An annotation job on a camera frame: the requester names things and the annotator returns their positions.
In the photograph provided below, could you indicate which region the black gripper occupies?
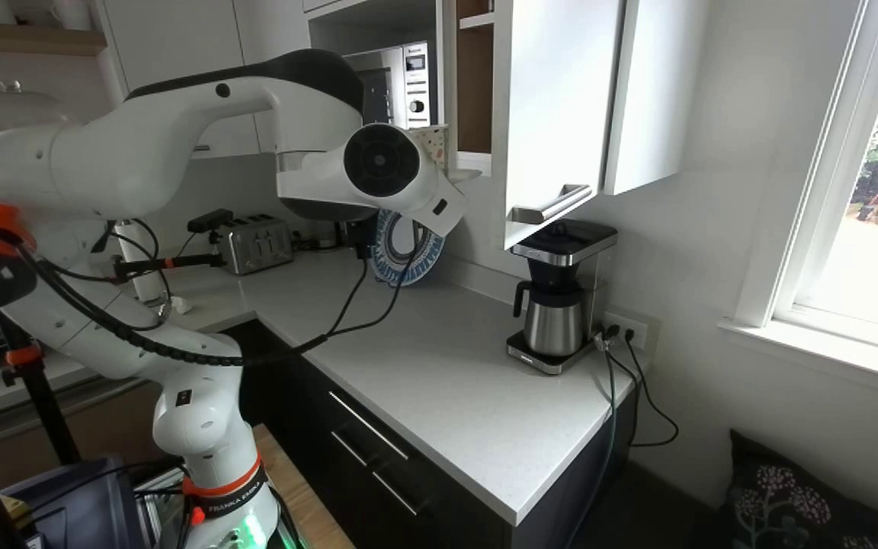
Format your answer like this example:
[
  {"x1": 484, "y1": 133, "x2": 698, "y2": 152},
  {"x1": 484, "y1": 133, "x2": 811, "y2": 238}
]
[{"x1": 347, "y1": 208, "x2": 385, "y2": 262}]

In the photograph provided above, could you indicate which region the blue patterned decorative plate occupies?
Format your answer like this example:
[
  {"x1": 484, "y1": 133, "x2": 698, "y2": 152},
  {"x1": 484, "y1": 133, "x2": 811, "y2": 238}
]
[{"x1": 364, "y1": 208, "x2": 448, "y2": 291}]

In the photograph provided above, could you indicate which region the silver toaster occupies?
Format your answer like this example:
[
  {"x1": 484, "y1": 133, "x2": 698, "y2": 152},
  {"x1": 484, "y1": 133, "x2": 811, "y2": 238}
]
[{"x1": 217, "y1": 210, "x2": 296, "y2": 281}]

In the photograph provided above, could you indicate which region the silver microwave oven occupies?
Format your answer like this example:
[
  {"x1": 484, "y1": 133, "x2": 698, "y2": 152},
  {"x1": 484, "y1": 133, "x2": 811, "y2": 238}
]
[{"x1": 341, "y1": 41, "x2": 435, "y2": 132}]

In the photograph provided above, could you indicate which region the steel black coffee maker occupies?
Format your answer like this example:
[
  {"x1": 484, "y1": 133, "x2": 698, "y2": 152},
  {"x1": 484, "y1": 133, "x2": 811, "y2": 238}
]
[{"x1": 502, "y1": 219, "x2": 622, "y2": 378}]

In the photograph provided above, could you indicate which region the narrow white cupboard door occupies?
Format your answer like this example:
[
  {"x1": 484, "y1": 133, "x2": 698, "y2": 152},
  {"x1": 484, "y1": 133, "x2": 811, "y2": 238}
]
[{"x1": 235, "y1": 0, "x2": 311, "y2": 63}]

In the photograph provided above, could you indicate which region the wide white cupboard door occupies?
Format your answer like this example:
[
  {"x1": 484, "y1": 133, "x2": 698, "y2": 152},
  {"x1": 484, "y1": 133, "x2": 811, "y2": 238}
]
[{"x1": 101, "y1": 0, "x2": 259, "y2": 99}]

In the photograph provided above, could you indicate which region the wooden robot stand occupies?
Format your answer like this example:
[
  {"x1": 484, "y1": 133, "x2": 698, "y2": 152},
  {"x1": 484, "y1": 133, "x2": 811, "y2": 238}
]
[{"x1": 252, "y1": 424, "x2": 357, "y2": 549}]

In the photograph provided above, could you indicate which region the black base cabinet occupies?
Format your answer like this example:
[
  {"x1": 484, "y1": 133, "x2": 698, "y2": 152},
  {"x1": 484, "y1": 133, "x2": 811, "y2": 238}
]
[{"x1": 208, "y1": 317, "x2": 640, "y2": 549}]

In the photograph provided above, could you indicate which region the plain white cabinet door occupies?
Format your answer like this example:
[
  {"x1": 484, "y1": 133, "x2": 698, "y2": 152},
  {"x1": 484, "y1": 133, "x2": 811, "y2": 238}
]
[{"x1": 601, "y1": 0, "x2": 714, "y2": 199}]

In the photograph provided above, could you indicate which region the black tripod pole orange clamp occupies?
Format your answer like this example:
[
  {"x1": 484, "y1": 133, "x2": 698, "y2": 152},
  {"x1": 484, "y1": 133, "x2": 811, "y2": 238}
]
[{"x1": 0, "y1": 162, "x2": 86, "y2": 471}]

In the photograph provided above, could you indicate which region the blue grey bag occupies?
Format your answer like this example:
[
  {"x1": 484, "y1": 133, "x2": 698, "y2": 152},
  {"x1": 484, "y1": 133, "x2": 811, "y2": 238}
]
[{"x1": 0, "y1": 460, "x2": 158, "y2": 549}]

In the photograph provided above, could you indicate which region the white framed window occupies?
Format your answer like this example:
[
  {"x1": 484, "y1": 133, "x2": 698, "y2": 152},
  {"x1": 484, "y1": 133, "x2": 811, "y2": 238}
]
[{"x1": 763, "y1": 0, "x2": 878, "y2": 359}]

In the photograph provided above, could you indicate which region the dark floral sofa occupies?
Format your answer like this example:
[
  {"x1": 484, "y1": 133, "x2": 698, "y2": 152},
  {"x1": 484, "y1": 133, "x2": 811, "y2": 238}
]
[{"x1": 723, "y1": 428, "x2": 878, "y2": 549}]

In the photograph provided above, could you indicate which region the black camera stand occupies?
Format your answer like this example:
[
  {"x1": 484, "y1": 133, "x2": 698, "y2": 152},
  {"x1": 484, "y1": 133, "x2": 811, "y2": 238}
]
[{"x1": 112, "y1": 208, "x2": 239, "y2": 281}]

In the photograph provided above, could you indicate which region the long silver drawer handle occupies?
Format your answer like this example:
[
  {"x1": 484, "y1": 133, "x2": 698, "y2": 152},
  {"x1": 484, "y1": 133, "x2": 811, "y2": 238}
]
[{"x1": 327, "y1": 388, "x2": 415, "y2": 463}]

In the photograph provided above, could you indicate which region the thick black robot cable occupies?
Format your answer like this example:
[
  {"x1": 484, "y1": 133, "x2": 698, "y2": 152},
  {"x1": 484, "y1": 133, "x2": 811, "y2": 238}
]
[{"x1": 10, "y1": 216, "x2": 431, "y2": 371}]

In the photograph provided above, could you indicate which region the short silver drawer handle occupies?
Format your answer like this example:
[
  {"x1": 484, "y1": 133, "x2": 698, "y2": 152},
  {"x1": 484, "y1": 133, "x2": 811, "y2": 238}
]
[
  {"x1": 327, "y1": 428, "x2": 371, "y2": 474},
  {"x1": 369, "y1": 468, "x2": 422, "y2": 518}
]

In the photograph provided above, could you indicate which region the white cabinet door with handle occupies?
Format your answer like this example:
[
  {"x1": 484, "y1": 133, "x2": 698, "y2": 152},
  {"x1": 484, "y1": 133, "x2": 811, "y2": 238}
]
[{"x1": 492, "y1": 0, "x2": 629, "y2": 252}]

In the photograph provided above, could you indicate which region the white wall power outlet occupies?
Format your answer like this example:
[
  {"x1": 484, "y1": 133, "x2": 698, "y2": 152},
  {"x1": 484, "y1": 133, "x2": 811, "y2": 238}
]
[{"x1": 590, "y1": 309, "x2": 658, "y2": 357}]

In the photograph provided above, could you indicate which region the black power cable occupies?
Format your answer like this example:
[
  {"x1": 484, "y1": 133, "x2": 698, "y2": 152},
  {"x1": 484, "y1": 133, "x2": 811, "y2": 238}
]
[
  {"x1": 586, "y1": 332, "x2": 629, "y2": 549},
  {"x1": 619, "y1": 332, "x2": 681, "y2": 452}
]

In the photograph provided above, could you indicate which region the thin wooden wall shelf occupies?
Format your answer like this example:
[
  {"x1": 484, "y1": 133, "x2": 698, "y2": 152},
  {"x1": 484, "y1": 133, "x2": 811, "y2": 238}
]
[{"x1": 0, "y1": 19, "x2": 110, "y2": 59}]

